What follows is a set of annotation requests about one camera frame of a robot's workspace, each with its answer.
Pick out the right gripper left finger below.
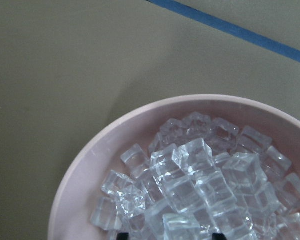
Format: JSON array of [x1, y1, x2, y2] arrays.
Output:
[[116, 232, 129, 240]]

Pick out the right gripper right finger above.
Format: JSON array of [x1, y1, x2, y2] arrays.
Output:
[[212, 233, 226, 240]]

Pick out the pile of ice cubes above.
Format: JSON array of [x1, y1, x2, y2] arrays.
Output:
[[90, 112, 300, 240]]

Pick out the pink bowl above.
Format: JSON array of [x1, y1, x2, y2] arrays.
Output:
[[47, 94, 300, 240]]

